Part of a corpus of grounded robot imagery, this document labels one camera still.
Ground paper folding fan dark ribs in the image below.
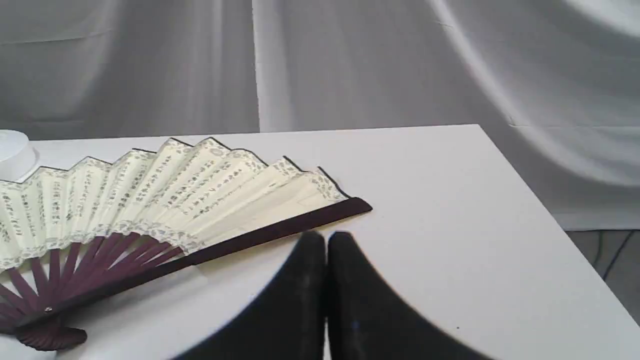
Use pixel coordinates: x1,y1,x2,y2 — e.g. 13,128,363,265
0,137,373,352

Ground white desk lamp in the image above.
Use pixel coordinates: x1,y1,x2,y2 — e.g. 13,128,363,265
0,129,39,183

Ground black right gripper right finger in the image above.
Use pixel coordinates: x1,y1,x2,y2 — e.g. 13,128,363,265
327,231,487,360

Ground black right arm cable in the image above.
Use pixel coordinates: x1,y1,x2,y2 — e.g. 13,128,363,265
593,230,636,282

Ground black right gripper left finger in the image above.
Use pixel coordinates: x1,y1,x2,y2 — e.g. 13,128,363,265
177,231,326,360

